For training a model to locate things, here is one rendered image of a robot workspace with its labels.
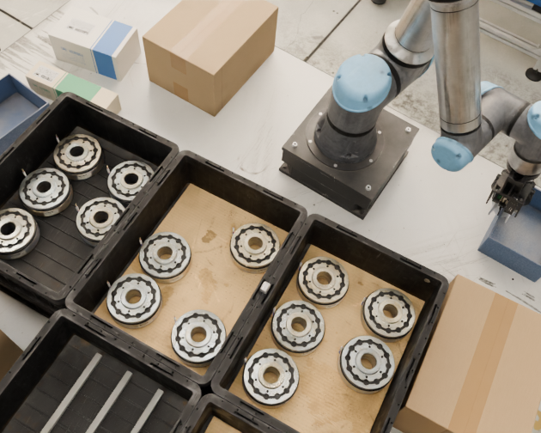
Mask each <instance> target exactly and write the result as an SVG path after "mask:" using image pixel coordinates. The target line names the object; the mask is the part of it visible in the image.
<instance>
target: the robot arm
mask: <svg viewBox="0 0 541 433"><path fill-rule="evenodd" d="M434 59H435V73H436V83H437V94H438V105H439V115H440V124H441V136H440V137H438V138H437V139H436V140H435V143H434V144H433V145H432V148H431V155H432V157H433V159H434V160H435V162H436V163H437V164H438V165H439V166H440V167H441V168H443V169H446V170H447V171H450V172H458V171H459V170H461V169H463V168H464V167H465V166H466V165H467V164H468V163H470V162H472V161H473V159H474V157H475V156H476V155H477V154H478V153H479V152H480V151H481V150H482V149H483V148H484V147H485V146H486V145H487V144H488V143H489V142H490V141H491V140H492V139H493V138H494V137H495V136H496V135H497V134H498V133H499V132H501V133H503V134H505V135H507V136H508V137H511V138H513V139H515V140H516V141H515V143H514V146H513V148H512V149H511V151H510V153H509V155H508V161H507V169H503V170H502V171H501V175H500V174H498V175H497V176H496V178H495V180H494V181H493V183H492V185H491V189H492V191H491V193H490V195H489V197H488V199H487V202H486V204H487V203H488V202H489V200H490V198H491V196H492V194H493V196H492V206H491V208H490V210H489V213H488V215H489V214H490V213H491V212H492V211H493V210H494V212H495V214H496V215H497V216H498V214H499V212H500V210H501V208H503V209H504V208H505V207H506V208H505V210H504V211H503V213H502V215H501V217H506V220H505V223H506V222H507V220H508V219H509V217H510V216H511V215H513V214H514V213H515V212H517V213H516V215H515V216H514V217H516V216H517V215H518V213H519V211H520V208H521V207H522V206H525V205H528V204H530V202H531V200H532V198H533V194H534V193H535V190H533V188H534V187H535V185H536V184H535V182H534V180H535V179H536V178H537V177H538V176H539V175H540V174H541V101H538V102H536V103H535V104H534V105H533V104H531V103H529V102H527V101H525V100H523V99H521V98H520V97H518V96H516V95H514V94H512V93H510V92H508V91H507V90H505V88H503V87H501V86H497V85H495V84H494V83H491V82H487V81H483V82H481V67H480V28H479V0H411V1H410V4H409V5H408V7H407V9H406V11H405V12H404V14H403V15H402V17H401V19H400V20H397V21H394V22H393V23H391V24H390V25H389V26H388V28H387V29H386V31H385V32H384V34H383V36H382V38H381V40H380V42H379V43H378V45H377V46H376V47H375V48H374V49H372V50H371V51H370V52H369V53H365V54H364V56H361V54H357V55H355V56H352V57H350V58H348V59H346V60H345V61H344V62H343V63H342V64H341V65H340V67H339V69H338V71H337V74H336V75H335V77H334V80H333V84H332V92H331V98H330V101H329V105H328V108H327V110H326V111H325V112H324V114H323V115H322V116H321V117H320V118H319V120H318V122H317V124H316V127H315V131H314V140H315V143H316V145H317V146H318V148H319V150H320V151H321V152H322V153H323V154H324V155H325V156H327V157H328V158H330V159H332V160H333V161H335V162H341V163H356V162H360V161H363V160H364V159H366V158H368V157H369V156H370V155H371V154H372V152H373V151H374V147H375V145H376V143H377V137H378V136H377V129H376V122H377V119H378V117H379V115H380V112H381V111H382V109H383V108H384V107H385V106H386V105H388V104H389V103H390V102H391V101H392V100H393V99H395V98H396V97H397V96H398V95H399V94H400V93H402V92H403V91H404V90H405V89H406V88H407V87H409V86H410V85H411V84H412V83H413V82H414V81H415V80H416V79H417V78H419V77H420V76H422V75H423V74H424V73H425V72H426V71H427V70H428V69H429V67H430V65H431V64H432V63H433V61H434Z"/></svg>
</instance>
